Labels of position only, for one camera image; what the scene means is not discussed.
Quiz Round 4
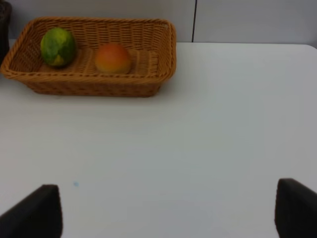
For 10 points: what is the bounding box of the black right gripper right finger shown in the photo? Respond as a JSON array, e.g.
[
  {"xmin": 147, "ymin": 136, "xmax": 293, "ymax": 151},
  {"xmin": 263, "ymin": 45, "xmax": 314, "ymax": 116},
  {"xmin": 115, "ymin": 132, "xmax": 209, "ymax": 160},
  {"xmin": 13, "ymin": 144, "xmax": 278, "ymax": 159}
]
[{"xmin": 274, "ymin": 178, "xmax": 317, "ymax": 238}]

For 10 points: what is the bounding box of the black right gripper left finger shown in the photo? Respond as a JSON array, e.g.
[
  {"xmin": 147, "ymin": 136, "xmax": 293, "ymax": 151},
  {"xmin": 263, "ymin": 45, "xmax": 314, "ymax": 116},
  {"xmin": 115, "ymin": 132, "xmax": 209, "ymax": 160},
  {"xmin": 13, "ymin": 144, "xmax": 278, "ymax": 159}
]
[{"xmin": 0, "ymin": 184, "xmax": 63, "ymax": 238}]

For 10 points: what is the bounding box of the green lime fruit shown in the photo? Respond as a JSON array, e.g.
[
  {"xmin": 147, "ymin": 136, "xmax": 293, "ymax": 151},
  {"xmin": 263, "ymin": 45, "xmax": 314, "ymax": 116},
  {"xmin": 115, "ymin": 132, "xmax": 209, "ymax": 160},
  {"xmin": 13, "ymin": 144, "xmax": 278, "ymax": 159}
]
[{"xmin": 40, "ymin": 27, "xmax": 77, "ymax": 67}]

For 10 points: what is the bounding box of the red yellow peach fruit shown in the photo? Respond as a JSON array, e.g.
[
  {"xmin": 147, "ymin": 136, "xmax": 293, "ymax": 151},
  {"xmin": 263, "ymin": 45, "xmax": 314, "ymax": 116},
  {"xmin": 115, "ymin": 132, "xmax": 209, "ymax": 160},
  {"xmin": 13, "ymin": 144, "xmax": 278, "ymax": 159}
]
[{"xmin": 95, "ymin": 43, "xmax": 132, "ymax": 74}]

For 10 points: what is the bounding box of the dark brown wicker basket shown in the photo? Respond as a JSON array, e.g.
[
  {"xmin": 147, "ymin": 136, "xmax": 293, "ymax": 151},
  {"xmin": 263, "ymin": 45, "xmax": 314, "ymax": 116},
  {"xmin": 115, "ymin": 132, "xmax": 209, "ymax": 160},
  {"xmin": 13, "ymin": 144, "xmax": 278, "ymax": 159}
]
[{"xmin": 0, "ymin": 0, "xmax": 12, "ymax": 63}]

